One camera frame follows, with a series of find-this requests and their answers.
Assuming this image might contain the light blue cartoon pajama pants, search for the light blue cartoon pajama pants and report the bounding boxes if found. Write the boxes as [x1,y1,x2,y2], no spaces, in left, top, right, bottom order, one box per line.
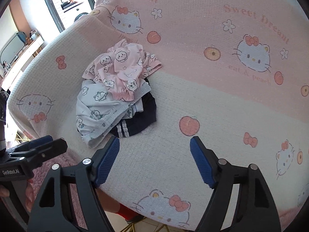
[76,80,151,148]

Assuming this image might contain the person's left hand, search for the person's left hand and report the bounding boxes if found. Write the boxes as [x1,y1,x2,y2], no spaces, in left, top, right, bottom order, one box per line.
[0,179,35,212]

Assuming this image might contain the red sock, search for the red sock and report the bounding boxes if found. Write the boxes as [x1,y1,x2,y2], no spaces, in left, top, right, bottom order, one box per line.
[116,204,144,224]

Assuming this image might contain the white side cabinet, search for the white side cabinet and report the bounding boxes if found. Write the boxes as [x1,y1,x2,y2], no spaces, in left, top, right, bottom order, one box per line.
[1,31,44,91]

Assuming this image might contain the pink cartoon pajama garment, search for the pink cartoon pajama garment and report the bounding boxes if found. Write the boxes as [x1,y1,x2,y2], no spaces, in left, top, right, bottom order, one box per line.
[82,39,162,102]

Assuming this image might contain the navy striped garment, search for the navy striped garment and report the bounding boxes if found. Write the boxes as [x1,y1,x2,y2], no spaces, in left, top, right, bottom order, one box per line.
[106,92,157,138]

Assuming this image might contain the pink Hello Kitty blanket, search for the pink Hello Kitty blanket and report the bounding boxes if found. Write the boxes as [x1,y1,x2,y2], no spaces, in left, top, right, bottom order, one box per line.
[8,0,308,231]

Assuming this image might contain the gold wire stool frame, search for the gold wire stool frame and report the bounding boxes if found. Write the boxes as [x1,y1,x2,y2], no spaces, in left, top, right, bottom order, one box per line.
[119,218,184,232]

